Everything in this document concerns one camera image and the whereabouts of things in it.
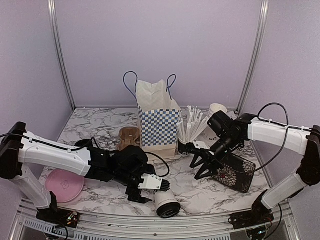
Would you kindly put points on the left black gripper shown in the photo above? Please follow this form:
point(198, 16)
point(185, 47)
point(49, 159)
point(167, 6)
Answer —
point(136, 196)

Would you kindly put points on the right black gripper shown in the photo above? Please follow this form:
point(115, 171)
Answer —
point(208, 165)

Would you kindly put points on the brown cardboard cup carrier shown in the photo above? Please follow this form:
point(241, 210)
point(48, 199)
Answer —
point(129, 136)

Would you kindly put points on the blue checkered paper bag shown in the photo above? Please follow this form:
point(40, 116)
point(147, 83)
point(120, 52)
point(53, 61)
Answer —
point(158, 114)

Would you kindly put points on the white paper cup GOOD print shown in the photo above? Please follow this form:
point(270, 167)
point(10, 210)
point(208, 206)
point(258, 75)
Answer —
point(211, 138)

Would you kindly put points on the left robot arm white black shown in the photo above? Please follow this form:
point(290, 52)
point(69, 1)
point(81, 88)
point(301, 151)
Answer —
point(20, 147)

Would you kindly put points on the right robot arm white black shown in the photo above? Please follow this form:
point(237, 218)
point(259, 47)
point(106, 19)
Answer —
point(304, 141)

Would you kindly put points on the black cup holding straws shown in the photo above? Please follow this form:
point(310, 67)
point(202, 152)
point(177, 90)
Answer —
point(185, 148)

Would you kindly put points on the black floral square dish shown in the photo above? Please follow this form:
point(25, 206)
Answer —
point(235, 175)

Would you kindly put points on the white wrapped straws bundle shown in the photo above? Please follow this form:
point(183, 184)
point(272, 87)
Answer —
point(191, 126)

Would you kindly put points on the stack of white paper cups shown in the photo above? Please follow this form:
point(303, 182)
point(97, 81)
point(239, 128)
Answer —
point(216, 107)

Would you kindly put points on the pink plastic plate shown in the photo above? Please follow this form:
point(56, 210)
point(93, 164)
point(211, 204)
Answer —
point(65, 185)

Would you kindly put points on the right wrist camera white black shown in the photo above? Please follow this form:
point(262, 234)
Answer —
point(198, 145)

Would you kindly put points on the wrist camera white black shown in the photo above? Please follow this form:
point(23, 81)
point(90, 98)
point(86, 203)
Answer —
point(154, 182)
point(198, 145)

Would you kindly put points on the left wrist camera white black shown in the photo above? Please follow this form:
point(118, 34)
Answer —
point(154, 182)

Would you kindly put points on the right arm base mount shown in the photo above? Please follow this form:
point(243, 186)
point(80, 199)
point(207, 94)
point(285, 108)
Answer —
point(258, 215)

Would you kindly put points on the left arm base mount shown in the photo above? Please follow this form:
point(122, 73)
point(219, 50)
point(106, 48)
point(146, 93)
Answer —
point(54, 214)

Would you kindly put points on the aluminium front rail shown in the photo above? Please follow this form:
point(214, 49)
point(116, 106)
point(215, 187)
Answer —
point(107, 226)

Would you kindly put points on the right aluminium frame post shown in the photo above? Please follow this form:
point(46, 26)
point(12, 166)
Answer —
point(261, 28)

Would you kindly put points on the aluminium frame post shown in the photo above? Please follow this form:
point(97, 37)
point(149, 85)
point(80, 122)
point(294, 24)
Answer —
point(59, 53)
point(261, 28)

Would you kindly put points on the left aluminium frame post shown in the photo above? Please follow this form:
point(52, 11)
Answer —
point(59, 53)

